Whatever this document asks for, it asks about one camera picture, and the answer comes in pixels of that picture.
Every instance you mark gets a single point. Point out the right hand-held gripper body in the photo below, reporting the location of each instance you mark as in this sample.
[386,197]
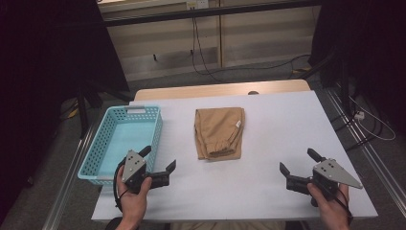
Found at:
[333,174]

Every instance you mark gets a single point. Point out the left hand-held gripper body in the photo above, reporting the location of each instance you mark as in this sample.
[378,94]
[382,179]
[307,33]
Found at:
[134,166]

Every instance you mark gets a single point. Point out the light blue plastic basket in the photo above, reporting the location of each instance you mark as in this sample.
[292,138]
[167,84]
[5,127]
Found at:
[127,137]

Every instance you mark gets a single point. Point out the khaki pants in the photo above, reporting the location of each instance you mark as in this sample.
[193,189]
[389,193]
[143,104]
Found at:
[217,131]

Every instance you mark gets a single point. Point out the person's left hand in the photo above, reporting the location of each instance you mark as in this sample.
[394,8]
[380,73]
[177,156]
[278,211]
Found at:
[132,202]

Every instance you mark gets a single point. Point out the person's right hand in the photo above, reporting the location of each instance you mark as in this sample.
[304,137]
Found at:
[333,212]

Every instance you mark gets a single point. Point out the white table cover board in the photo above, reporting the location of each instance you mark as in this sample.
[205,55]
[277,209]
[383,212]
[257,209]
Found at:
[255,143]

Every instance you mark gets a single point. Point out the white power adapter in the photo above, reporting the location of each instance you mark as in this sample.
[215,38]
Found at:
[359,115]

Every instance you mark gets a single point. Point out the black metal stand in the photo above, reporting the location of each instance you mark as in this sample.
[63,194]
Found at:
[343,83]
[83,111]

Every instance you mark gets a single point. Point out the yellow floor tape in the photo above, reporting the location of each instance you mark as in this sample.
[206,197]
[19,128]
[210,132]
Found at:
[303,68]
[74,112]

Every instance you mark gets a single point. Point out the light wooden table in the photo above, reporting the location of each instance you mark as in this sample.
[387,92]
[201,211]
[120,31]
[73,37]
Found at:
[207,89]

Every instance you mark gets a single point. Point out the black curtain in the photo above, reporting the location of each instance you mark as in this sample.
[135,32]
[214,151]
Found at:
[376,48]
[38,64]

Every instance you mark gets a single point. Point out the black horizontal beam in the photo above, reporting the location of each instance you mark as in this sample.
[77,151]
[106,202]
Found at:
[207,12]

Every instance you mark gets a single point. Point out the metal floor rail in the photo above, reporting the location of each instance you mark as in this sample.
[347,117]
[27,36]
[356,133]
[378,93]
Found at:
[68,182]
[373,159]

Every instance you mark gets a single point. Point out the white wall socket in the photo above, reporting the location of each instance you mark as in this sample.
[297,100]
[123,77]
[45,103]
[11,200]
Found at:
[198,4]

